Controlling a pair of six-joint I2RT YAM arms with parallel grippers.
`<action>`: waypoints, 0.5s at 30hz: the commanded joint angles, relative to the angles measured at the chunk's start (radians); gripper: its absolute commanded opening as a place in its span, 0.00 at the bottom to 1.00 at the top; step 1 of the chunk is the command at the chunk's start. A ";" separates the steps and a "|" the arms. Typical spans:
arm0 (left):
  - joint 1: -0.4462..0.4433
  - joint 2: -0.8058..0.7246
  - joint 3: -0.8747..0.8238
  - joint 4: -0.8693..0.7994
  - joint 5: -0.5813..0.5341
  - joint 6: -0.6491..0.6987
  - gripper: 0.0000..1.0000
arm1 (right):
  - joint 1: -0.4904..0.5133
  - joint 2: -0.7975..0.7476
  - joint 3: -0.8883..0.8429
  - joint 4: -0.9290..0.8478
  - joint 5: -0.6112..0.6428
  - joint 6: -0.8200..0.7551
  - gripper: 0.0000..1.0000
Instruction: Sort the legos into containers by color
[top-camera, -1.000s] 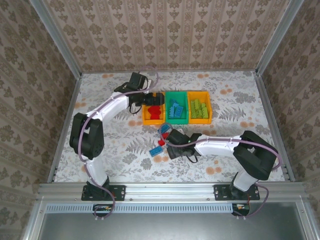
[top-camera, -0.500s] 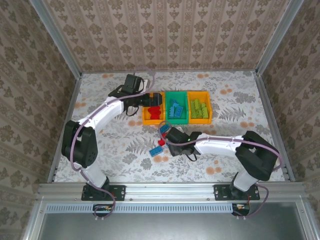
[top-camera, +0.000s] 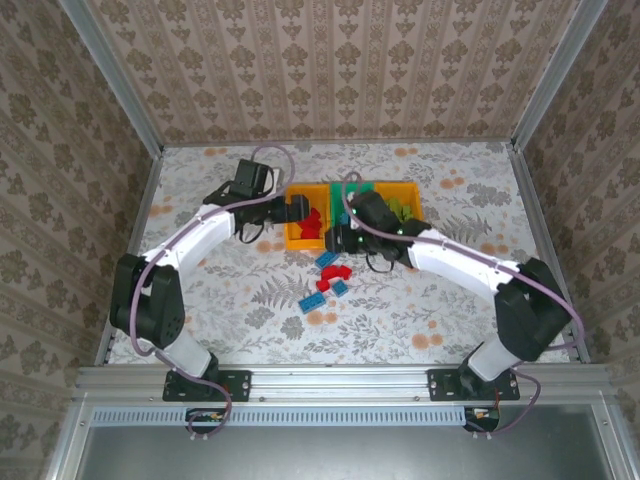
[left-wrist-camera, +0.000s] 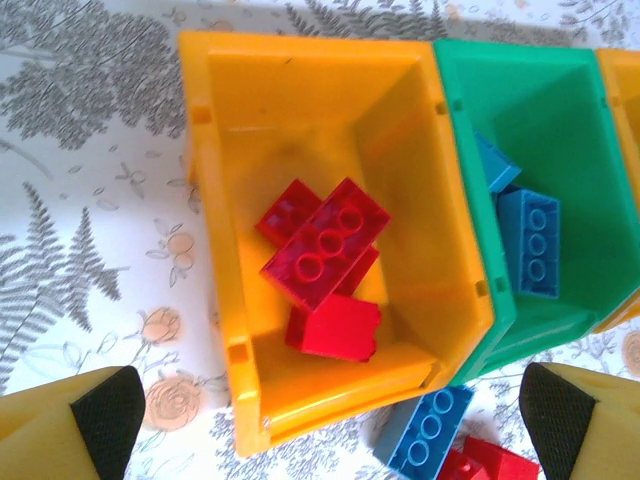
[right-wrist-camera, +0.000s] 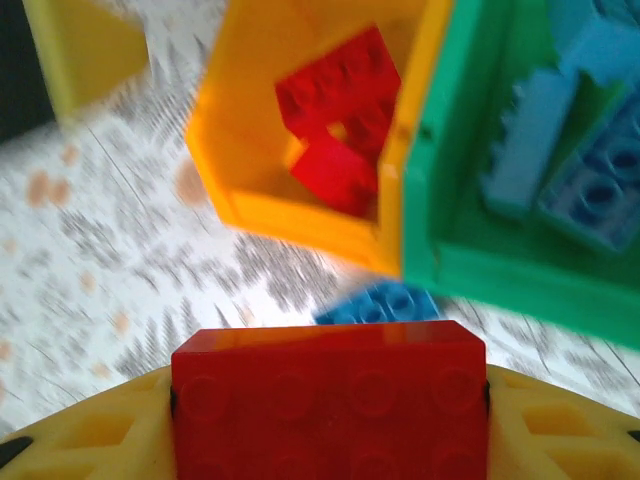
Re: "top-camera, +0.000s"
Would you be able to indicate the red arch lego brick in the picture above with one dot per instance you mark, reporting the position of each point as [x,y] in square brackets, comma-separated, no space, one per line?
[330,270]

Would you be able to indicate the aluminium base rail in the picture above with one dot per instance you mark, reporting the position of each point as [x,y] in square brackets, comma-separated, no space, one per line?
[340,382]

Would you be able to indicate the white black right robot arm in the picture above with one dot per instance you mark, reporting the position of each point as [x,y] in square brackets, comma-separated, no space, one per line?
[450,260]

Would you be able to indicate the thin aluminium wall rail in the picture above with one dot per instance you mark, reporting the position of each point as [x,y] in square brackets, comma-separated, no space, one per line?
[340,142]

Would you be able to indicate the grey metal panel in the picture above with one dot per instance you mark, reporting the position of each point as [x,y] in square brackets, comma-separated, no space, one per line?
[340,455]

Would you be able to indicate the small red lego brick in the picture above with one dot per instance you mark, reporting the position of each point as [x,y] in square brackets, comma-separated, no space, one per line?
[324,285]

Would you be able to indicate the small blue lego brick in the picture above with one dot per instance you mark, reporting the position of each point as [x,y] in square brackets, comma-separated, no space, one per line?
[341,288]

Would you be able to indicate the orange plastic bin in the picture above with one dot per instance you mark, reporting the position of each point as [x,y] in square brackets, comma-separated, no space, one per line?
[405,191]
[310,244]

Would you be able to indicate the green plastic bin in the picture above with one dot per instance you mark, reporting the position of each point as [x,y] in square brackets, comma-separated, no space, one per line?
[337,200]

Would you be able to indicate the green lego brick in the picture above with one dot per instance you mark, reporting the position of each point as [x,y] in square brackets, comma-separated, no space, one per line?
[403,218]
[394,204]
[408,209]

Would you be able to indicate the aluminium side rail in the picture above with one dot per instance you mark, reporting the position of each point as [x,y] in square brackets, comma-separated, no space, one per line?
[531,200]
[141,215]

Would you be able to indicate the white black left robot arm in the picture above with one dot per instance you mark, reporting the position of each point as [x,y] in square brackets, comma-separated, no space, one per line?
[200,235]

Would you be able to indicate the black connector board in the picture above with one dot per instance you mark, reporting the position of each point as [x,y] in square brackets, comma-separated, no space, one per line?
[200,419]
[482,417]

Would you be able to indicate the aluminium frame post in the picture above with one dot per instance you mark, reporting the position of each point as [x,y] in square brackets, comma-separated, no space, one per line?
[556,75]
[117,80]

